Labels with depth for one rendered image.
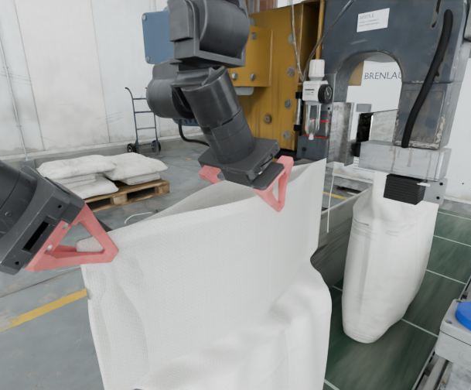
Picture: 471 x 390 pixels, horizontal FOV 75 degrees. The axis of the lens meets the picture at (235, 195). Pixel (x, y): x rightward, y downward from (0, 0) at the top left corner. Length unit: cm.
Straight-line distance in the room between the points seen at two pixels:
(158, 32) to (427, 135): 53
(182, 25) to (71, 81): 523
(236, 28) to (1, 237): 29
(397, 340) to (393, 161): 74
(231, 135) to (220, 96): 5
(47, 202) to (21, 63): 519
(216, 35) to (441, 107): 41
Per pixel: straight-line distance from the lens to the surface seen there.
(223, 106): 36
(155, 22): 69
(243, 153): 39
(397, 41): 65
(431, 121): 63
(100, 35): 580
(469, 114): 339
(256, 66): 76
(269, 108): 80
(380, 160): 66
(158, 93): 42
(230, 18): 37
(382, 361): 115
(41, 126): 545
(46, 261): 29
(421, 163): 64
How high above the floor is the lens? 117
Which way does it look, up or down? 19 degrees down
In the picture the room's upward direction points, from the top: straight up
